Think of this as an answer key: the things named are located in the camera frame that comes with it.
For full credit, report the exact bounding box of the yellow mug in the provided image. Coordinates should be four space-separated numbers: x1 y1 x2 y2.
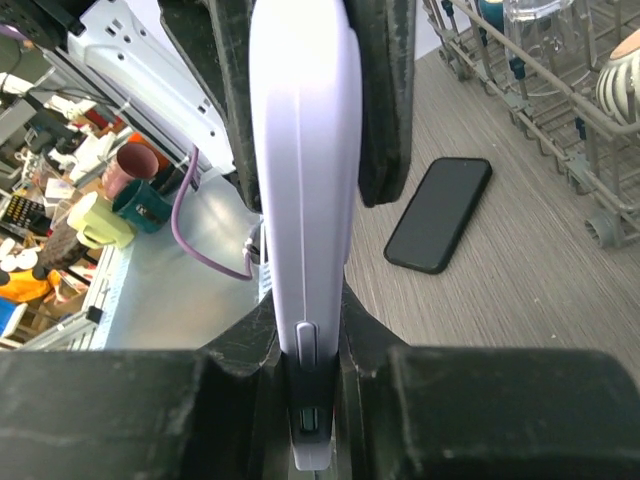
67 192 136 249

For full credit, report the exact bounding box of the teal mug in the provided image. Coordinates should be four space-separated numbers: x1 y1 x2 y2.
112 180 172 234

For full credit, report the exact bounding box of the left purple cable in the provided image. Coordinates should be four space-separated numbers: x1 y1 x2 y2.
170 145 259 282

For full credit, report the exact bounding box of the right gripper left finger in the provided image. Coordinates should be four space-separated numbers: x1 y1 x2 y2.
1 298 285 479

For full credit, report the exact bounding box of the grey wire dish rack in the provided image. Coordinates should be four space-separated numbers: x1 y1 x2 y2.
420 1 639 248

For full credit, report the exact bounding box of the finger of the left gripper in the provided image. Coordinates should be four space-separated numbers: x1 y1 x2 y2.
159 0 261 210
345 0 416 208

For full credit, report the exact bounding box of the pink cup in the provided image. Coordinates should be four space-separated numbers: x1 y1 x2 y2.
101 143 159 200

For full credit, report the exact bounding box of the clear glass cup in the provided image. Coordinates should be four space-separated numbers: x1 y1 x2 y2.
503 0 597 88

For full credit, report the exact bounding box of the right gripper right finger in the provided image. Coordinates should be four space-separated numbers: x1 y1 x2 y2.
335 288 639 479

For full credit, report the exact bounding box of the black phone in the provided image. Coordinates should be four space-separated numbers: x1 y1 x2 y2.
383 157 493 275

